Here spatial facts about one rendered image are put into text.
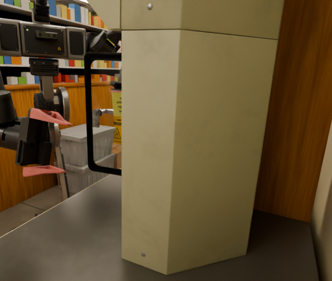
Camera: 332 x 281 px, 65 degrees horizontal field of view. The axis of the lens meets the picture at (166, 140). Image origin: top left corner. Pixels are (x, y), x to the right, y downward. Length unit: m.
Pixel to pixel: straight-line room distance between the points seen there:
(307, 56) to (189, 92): 0.41
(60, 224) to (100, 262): 0.19
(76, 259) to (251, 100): 0.50
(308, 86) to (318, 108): 0.06
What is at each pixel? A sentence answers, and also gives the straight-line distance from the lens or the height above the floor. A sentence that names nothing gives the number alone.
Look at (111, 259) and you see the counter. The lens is 0.64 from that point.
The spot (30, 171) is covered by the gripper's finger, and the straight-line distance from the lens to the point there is 0.60.
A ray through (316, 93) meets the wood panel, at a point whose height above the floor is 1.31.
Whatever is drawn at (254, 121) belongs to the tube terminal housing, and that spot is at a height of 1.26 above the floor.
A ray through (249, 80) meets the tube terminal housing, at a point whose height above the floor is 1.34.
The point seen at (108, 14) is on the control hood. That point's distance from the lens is 0.52.
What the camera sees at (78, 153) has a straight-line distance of 2.80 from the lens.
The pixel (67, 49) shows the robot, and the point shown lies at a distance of 1.45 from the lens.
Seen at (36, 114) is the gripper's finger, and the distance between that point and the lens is 0.58.
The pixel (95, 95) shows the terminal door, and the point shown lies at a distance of 0.89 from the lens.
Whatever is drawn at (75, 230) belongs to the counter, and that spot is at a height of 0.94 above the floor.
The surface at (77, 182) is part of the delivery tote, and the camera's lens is 2.94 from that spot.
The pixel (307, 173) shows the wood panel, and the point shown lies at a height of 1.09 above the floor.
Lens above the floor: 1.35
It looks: 15 degrees down
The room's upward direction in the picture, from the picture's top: 3 degrees clockwise
